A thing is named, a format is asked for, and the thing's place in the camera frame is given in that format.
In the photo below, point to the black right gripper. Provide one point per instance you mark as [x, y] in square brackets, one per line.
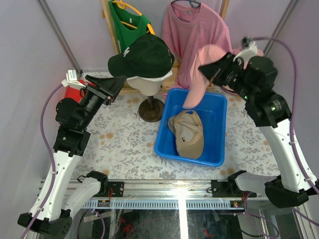
[215, 70]

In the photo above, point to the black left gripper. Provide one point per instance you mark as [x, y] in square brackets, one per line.
[101, 92]

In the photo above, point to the pink baseball cap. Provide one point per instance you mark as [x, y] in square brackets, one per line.
[207, 54]

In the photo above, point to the black cap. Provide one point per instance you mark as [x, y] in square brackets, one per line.
[148, 57]

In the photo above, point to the white baseball cap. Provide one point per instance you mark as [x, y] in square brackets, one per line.
[158, 79]

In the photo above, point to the khaki baseball cap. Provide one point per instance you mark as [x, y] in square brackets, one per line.
[187, 128]

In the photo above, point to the blue plastic bin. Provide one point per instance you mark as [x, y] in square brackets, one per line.
[212, 111]

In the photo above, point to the pink bucket hat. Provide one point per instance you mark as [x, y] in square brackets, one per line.
[228, 90]

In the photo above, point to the beige mannequin head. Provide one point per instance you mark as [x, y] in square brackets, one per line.
[147, 86]

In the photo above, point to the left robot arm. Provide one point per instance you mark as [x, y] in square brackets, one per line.
[71, 142]

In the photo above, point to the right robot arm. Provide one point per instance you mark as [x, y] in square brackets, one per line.
[271, 114]

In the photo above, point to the wooden clothes rack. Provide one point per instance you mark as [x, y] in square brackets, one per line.
[167, 83]

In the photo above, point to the red cloth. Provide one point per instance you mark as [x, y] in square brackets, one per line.
[74, 89]

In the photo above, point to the pink t-shirt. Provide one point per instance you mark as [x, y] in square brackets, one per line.
[186, 29]

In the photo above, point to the green tank top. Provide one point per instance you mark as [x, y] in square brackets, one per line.
[126, 40]

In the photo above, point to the grey clothes hanger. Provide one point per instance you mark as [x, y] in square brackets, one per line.
[187, 5]

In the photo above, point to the yellow clothes hanger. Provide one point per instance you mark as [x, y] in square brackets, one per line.
[128, 20]

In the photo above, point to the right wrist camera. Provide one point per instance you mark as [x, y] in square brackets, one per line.
[246, 42]

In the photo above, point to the aluminium frame rail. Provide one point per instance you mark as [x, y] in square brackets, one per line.
[174, 194]

